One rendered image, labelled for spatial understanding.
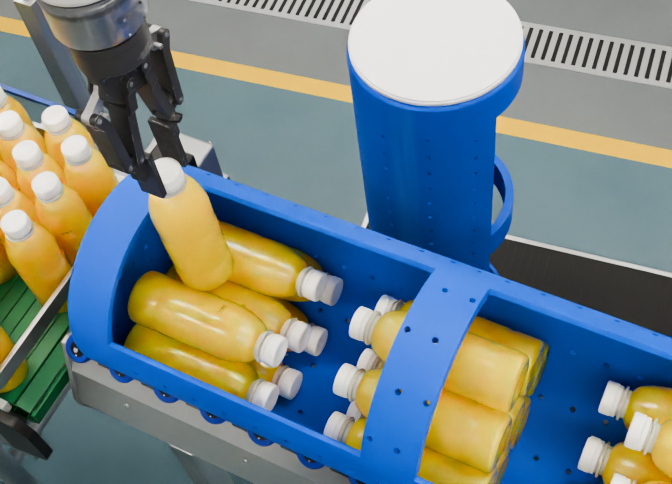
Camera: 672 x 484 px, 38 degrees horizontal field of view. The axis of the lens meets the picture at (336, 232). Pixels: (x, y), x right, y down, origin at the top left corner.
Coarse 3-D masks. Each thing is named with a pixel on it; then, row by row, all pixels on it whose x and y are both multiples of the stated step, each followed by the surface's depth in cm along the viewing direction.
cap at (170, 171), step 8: (160, 160) 109; (168, 160) 108; (160, 168) 108; (168, 168) 108; (176, 168) 108; (160, 176) 107; (168, 176) 107; (176, 176) 107; (168, 184) 107; (176, 184) 108; (168, 192) 108
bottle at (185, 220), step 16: (176, 192) 108; (192, 192) 110; (160, 208) 109; (176, 208) 109; (192, 208) 110; (208, 208) 113; (160, 224) 111; (176, 224) 110; (192, 224) 111; (208, 224) 113; (176, 240) 113; (192, 240) 113; (208, 240) 115; (224, 240) 119; (176, 256) 116; (192, 256) 115; (208, 256) 117; (224, 256) 120; (192, 272) 118; (208, 272) 119; (224, 272) 121; (192, 288) 122; (208, 288) 121
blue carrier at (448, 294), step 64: (128, 192) 120; (256, 192) 123; (128, 256) 127; (320, 256) 134; (384, 256) 127; (128, 320) 133; (320, 320) 136; (448, 320) 105; (512, 320) 124; (576, 320) 106; (192, 384) 116; (320, 384) 133; (384, 384) 104; (576, 384) 124; (640, 384) 120; (320, 448) 111; (384, 448) 106; (576, 448) 124
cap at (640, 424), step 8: (640, 416) 103; (632, 424) 103; (640, 424) 103; (648, 424) 103; (632, 432) 103; (640, 432) 102; (632, 440) 103; (640, 440) 102; (632, 448) 104; (640, 448) 103
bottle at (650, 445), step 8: (656, 424) 103; (664, 424) 103; (648, 432) 102; (656, 432) 102; (664, 432) 102; (648, 440) 102; (656, 440) 102; (664, 440) 101; (648, 448) 102; (656, 448) 102; (664, 448) 101; (656, 456) 102; (664, 456) 101; (656, 464) 102; (664, 464) 101; (664, 472) 102
